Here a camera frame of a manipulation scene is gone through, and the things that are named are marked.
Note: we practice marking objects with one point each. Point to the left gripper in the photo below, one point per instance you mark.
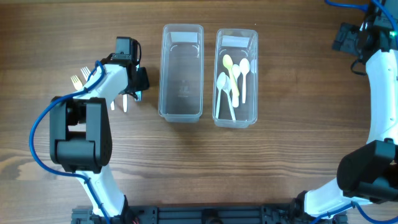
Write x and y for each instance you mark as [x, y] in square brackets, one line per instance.
[144, 82]

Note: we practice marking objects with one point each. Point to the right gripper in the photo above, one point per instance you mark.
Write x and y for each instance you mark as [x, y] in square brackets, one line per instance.
[344, 40]

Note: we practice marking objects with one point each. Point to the white plastic spoon pair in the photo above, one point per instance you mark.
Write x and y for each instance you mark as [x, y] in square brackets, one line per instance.
[244, 66]
[227, 89]

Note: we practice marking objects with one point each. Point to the yellow plastic spoon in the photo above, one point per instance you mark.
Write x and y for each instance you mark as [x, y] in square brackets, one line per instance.
[228, 64]

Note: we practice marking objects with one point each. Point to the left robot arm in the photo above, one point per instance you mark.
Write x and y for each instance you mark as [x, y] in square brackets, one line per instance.
[80, 134]

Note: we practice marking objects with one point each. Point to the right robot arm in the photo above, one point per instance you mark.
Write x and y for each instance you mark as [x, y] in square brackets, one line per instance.
[367, 175]

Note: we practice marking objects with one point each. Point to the clear plastic container left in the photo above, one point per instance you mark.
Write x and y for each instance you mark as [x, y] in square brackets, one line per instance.
[181, 73]

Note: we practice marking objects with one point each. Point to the clear plastic container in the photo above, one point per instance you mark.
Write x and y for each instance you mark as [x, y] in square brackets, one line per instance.
[238, 44]
[181, 73]

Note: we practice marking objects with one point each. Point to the clear plastic container right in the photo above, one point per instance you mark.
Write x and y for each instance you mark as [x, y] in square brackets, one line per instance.
[238, 44]

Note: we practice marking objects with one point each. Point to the yellow plastic fork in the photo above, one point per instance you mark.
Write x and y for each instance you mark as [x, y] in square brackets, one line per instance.
[76, 82]

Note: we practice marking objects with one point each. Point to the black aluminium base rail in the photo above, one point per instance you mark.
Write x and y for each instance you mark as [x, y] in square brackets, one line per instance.
[264, 214]

